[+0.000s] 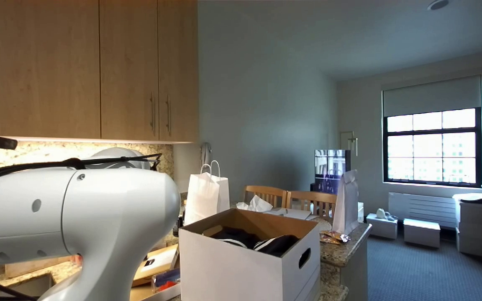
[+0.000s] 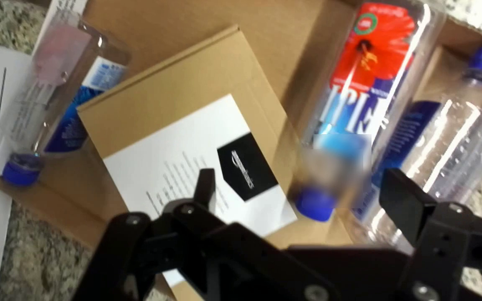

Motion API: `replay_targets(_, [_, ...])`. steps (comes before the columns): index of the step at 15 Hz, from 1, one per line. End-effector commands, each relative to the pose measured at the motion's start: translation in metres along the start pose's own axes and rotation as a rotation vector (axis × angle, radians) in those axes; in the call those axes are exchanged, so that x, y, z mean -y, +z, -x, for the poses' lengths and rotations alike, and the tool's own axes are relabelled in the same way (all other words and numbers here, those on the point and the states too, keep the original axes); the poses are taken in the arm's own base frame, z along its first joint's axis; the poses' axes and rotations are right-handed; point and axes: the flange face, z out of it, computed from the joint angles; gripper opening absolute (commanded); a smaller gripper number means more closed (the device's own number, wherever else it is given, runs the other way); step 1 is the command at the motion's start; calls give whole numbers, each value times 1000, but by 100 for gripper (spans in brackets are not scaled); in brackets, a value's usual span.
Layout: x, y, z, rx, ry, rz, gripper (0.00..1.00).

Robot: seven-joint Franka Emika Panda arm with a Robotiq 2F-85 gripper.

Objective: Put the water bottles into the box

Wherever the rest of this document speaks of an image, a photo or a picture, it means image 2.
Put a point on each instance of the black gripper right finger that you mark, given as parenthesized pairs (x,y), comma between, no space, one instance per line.
(436,245)

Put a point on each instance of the clear ribbed bottle blue cap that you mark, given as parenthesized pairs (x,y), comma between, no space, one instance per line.
(460,140)

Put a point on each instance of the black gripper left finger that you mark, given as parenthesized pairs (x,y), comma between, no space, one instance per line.
(135,252)

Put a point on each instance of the clear bottle pink blue label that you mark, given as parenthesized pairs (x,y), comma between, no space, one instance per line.
(63,85)

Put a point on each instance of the water bottle red blue label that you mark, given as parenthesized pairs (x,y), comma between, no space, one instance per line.
(364,90)

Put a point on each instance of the brown cardboard tray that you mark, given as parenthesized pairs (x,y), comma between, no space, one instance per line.
(158,28)

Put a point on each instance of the cardboard mailer with white label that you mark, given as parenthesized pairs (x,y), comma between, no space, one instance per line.
(185,111)

